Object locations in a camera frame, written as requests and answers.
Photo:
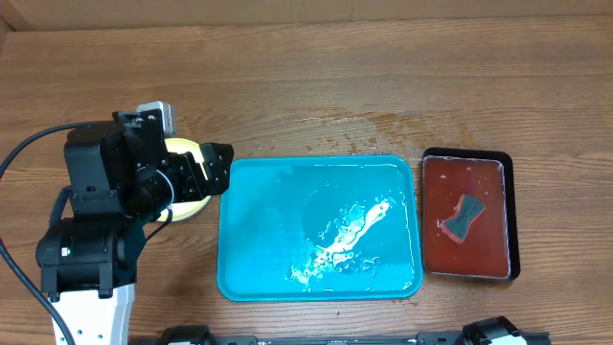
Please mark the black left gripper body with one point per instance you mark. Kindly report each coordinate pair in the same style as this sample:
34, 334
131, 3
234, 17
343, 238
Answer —
158, 188

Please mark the yellow plate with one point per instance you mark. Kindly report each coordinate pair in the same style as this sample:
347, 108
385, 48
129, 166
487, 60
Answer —
183, 210

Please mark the black tray with red water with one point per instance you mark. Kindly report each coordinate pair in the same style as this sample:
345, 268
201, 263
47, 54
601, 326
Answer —
491, 248

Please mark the blue plastic tray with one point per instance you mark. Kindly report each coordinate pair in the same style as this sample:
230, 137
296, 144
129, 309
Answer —
319, 228

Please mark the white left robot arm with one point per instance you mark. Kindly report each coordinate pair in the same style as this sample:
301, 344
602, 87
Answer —
122, 177

